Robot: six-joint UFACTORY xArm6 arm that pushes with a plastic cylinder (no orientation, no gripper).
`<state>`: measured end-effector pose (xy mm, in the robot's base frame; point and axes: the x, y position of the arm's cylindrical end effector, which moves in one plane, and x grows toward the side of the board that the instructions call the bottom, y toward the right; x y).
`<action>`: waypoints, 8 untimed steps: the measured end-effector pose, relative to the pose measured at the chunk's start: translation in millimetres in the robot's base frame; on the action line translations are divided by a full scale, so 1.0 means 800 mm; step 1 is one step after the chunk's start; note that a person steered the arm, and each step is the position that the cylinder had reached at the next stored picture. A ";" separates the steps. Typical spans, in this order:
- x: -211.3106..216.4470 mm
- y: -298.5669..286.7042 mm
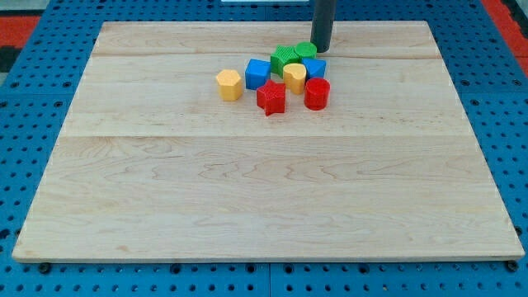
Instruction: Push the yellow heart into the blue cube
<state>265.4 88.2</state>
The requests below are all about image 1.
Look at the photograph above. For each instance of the blue cube block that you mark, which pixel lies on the blue cube block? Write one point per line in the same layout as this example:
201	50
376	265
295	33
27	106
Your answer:
257	73

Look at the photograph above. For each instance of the yellow heart block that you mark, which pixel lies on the yellow heart block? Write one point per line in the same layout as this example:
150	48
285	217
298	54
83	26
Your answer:
294	76

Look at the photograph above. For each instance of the red star block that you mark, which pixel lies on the red star block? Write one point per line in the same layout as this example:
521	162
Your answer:
271	97

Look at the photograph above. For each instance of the yellow hexagon block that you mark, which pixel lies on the yellow hexagon block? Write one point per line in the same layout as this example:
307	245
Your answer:
230	85

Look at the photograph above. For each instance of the red cylinder block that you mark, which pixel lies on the red cylinder block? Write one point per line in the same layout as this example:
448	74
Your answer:
316	93

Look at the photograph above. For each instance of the green star block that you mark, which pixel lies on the green star block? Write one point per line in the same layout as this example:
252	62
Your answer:
282	56

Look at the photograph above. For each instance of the blue triangle block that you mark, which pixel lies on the blue triangle block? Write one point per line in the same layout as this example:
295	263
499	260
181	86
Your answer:
315	68

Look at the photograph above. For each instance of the green cylinder block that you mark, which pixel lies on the green cylinder block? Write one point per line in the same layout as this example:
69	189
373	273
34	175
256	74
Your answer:
306	50

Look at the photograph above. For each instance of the light wooden board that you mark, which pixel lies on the light wooden board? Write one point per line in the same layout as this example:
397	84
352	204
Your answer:
151	165

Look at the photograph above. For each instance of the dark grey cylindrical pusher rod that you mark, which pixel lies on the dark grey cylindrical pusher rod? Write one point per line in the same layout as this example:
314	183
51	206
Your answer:
322	23

